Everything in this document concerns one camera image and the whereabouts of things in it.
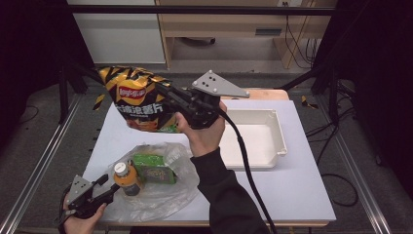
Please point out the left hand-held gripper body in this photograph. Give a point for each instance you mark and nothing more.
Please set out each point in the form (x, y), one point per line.
(79, 195)

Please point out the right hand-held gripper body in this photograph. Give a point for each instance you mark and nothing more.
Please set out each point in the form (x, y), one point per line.
(211, 86)

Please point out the orange drink bottle white cap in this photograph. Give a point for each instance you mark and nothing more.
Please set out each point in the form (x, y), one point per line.
(126, 180)

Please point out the yellow black chips bag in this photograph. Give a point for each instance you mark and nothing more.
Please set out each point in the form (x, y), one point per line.
(136, 97)

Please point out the green snack box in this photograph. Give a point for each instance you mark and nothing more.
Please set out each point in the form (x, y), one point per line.
(156, 170)

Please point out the clear printed plastic bag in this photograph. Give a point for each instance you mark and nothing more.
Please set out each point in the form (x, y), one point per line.
(162, 198)

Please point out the white plastic bin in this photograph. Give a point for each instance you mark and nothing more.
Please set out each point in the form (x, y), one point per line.
(259, 139)

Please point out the person's left hand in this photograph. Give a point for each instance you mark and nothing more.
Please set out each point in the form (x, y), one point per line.
(81, 226)

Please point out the person's right hand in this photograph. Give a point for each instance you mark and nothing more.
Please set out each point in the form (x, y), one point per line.
(204, 139)

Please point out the light wooden desk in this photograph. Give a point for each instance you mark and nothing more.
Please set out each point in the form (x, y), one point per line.
(227, 24)

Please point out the yellow black floor tape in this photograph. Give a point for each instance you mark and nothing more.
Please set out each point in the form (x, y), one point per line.
(99, 101)
(305, 102)

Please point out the white cabinet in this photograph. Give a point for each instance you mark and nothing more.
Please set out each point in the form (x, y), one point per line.
(120, 35)

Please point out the black metal stand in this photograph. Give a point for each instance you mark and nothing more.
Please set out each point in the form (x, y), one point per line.
(63, 91)
(332, 97)

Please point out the white table cover sheet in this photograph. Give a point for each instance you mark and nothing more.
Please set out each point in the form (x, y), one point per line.
(292, 195)

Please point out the black curtain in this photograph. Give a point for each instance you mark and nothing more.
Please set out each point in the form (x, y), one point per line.
(376, 65)
(29, 48)

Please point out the aluminium floor rail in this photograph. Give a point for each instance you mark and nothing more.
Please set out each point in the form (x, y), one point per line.
(42, 162)
(357, 182)

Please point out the black metal frame bar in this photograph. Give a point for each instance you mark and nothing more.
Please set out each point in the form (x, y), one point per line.
(195, 9)

